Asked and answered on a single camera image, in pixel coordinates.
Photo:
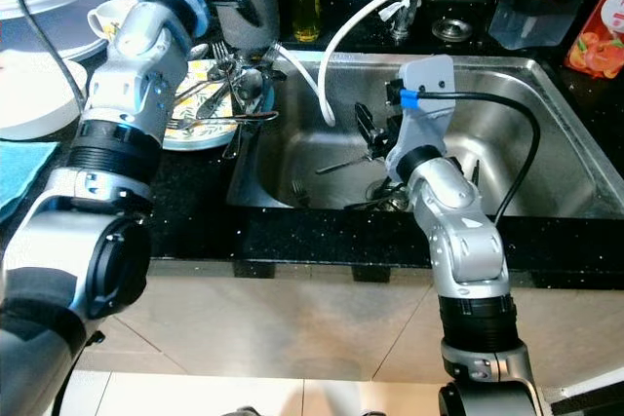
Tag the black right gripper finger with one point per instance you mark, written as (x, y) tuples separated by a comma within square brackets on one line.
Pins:
[(366, 129)]

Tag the black chopstick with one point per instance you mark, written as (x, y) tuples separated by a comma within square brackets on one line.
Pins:
[(366, 205)]

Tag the lemon print teal-rimmed plate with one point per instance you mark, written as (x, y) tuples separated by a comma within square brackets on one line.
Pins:
[(205, 133)]

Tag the white bowl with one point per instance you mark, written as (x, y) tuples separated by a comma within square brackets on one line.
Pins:
[(39, 94)]

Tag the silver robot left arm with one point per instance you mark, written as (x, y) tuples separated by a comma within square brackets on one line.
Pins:
[(97, 241)]

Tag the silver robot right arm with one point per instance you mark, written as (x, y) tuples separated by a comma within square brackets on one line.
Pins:
[(463, 241)]

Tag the metal drain strainer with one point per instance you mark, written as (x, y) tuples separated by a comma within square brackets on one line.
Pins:
[(380, 192)]

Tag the stainless steel sink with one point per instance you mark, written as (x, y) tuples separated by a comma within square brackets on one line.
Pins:
[(273, 143)]

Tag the chrome counter hole cap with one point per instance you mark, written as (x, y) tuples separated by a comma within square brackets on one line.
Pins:
[(452, 30)]

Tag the white cartoon mug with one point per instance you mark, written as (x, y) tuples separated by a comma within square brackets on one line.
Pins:
[(105, 21)]

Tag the clear plastic sponge holder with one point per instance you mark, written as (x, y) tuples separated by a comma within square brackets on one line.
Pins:
[(526, 26)]

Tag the beige cabinet front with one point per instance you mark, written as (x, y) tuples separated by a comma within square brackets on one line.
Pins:
[(302, 328)]

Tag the peach print bottle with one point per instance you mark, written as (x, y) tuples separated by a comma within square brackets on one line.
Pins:
[(595, 46)]

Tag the blue cloth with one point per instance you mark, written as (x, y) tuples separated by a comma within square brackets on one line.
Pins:
[(19, 177)]

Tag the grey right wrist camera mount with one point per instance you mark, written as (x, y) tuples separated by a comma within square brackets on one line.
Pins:
[(434, 75)]

